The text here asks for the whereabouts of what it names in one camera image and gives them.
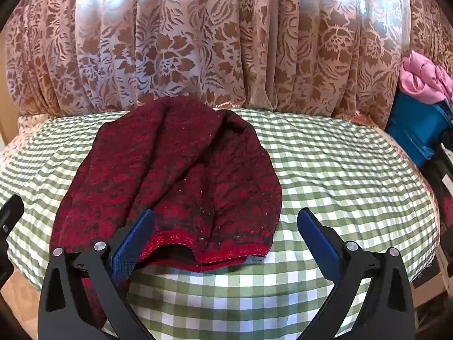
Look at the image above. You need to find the pink cloth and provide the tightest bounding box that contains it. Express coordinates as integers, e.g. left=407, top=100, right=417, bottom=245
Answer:
left=399, top=51, right=453, bottom=106

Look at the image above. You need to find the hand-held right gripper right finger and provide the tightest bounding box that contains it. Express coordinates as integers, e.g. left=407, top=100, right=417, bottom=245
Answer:
left=298, top=208, right=413, bottom=340

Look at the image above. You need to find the black box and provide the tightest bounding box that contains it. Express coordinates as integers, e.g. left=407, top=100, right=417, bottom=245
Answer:
left=414, top=145, right=453, bottom=287

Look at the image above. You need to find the brown floral curtain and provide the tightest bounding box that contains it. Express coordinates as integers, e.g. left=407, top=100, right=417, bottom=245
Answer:
left=3, top=0, right=453, bottom=131

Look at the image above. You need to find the dark red knitted garment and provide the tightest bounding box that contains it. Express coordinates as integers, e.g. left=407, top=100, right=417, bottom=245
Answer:
left=50, top=96, right=283, bottom=330

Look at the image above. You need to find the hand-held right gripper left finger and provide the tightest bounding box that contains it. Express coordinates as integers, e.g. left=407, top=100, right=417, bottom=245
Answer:
left=39, top=210, right=155, bottom=340

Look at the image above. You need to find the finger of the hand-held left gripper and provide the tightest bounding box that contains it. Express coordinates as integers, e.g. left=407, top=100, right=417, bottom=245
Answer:
left=0, top=195, right=25, bottom=284

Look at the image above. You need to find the blue container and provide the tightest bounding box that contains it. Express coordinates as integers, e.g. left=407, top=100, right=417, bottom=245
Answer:
left=384, top=90, right=453, bottom=169

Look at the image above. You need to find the green checked bed sheet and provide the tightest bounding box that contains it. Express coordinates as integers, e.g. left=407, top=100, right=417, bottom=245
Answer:
left=0, top=108, right=430, bottom=340

